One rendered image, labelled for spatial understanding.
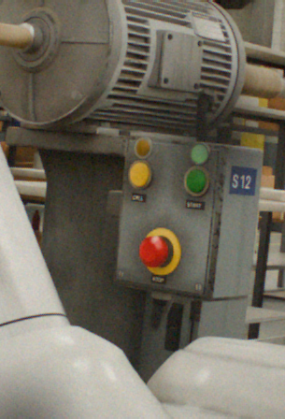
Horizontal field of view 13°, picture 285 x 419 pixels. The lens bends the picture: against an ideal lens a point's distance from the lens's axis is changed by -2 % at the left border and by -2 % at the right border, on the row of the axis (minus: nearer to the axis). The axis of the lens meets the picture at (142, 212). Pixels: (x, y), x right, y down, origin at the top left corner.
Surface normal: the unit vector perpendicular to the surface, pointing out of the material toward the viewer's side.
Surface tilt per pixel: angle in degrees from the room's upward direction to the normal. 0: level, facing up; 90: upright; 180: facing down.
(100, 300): 90
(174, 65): 90
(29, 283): 57
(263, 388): 51
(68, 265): 90
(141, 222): 90
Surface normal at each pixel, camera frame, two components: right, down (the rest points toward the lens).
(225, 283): 0.79, 0.11
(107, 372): 0.70, -0.51
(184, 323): -0.61, -0.02
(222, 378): -0.15, -0.69
